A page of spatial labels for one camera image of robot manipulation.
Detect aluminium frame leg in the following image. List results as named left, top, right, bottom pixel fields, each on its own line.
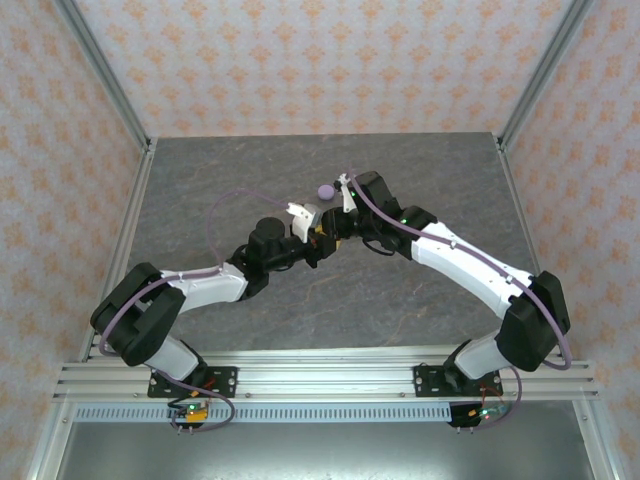
left=24, top=399, right=76, bottom=480
left=572, top=399, right=617, bottom=480

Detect white slotted cable duct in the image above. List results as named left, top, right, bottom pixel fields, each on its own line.
left=73, top=403, right=455, bottom=425

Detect aluminium corner post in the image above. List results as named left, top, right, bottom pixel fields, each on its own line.
left=52, top=0, right=155, bottom=152
left=497, top=0, right=597, bottom=152

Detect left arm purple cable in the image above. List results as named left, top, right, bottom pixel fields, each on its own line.
left=99, top=188, right=291, bottom=435

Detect aluminium side rail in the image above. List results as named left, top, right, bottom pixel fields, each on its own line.
left=79, top=138, right=159, bottom=362
left=494, top=133, right=572, bottom=360

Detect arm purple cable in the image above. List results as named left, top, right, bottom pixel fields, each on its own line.
left=347, top=167, right=575, bottom=432
left=99, top=188, right=291, bottom=435

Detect grey metal sheet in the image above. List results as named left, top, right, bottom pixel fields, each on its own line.
left=53, top=420, right=604, bottom=480

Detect aluminium crossbeam rail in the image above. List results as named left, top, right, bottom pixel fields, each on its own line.
left=51, top=341, right=601, bottom=402

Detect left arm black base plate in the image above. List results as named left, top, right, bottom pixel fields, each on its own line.
left=146, top=365, right=239, bottom=400

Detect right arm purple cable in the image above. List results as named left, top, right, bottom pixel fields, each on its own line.
left=347, top=167, right=575, bottom=432

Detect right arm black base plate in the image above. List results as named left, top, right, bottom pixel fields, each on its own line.
left=412, top=364, right=502, bottom=400

